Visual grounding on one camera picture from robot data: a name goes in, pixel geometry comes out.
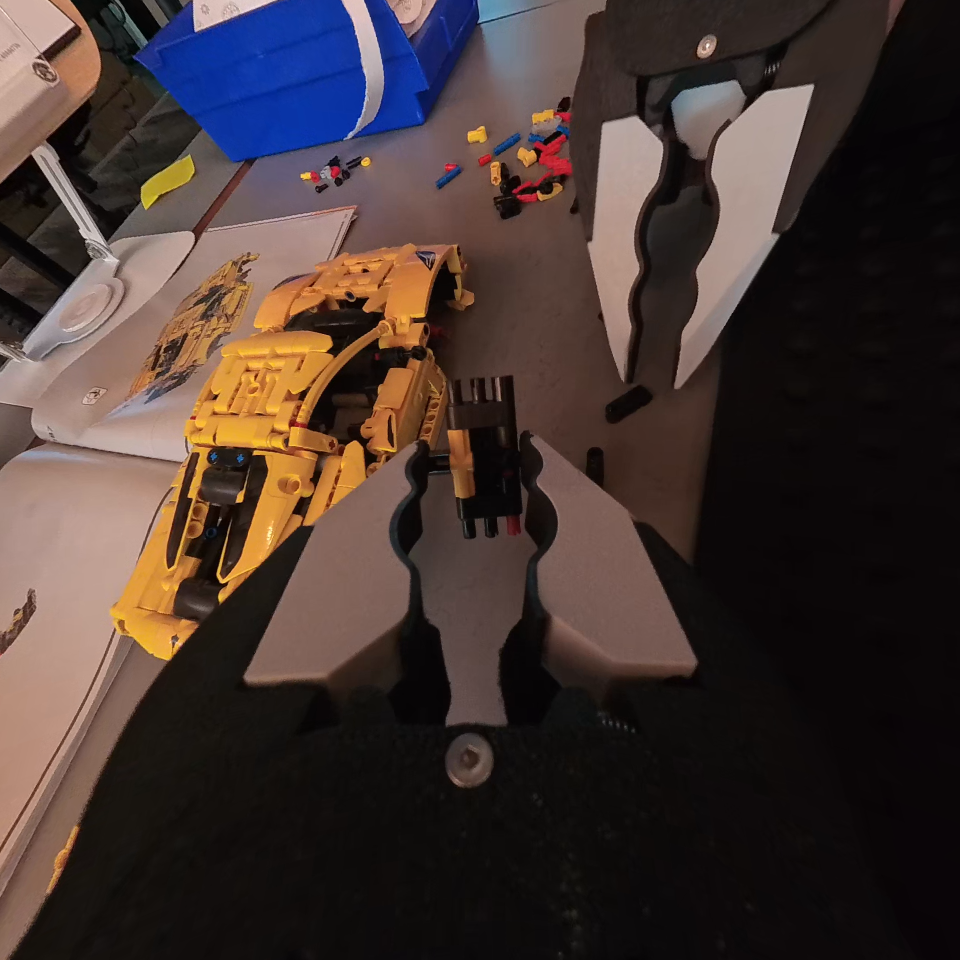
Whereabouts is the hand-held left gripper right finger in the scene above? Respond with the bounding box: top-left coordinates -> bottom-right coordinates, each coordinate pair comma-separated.
498,431 -> 700,727

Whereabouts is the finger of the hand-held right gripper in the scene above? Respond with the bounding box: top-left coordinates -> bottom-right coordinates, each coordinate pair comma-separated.
671,84 -> 816,391
588,114 -> 666,385

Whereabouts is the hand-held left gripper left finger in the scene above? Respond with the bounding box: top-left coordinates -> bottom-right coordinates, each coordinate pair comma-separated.
241,442 -> 451,727

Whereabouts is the large pile of toy bricks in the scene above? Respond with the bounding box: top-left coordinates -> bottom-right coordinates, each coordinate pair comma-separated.
435,93 -> 575,220

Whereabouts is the small black yellow brick assembly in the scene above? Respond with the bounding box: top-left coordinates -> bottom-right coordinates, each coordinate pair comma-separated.
447,375 -> 526,540

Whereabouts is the yellow toy brick car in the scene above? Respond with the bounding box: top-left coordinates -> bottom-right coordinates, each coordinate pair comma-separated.
108,241 -> 475,661

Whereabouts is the building instruction booklet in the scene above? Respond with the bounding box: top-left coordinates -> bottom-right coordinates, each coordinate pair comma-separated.
0,206 -> 360,894

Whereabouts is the small cluster of toy bricks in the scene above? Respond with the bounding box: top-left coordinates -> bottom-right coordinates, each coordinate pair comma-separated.
300,155 -> 372,192

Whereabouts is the grey desk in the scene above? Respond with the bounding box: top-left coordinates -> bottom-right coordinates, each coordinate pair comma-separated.
0,0 -> 721,960

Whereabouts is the white printed paper bag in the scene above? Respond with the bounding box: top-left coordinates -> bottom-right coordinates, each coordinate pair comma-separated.
191,0 -> 451,141

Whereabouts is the blue plastic bin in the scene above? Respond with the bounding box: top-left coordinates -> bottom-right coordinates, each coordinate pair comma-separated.
135,0 -> 481,162

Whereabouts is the yellow tape strip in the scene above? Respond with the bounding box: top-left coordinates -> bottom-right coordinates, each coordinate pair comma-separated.
140,156 -> 196,210

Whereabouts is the printed instruction sheet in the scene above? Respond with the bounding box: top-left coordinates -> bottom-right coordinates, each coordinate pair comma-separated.
0,0 -> 82,99

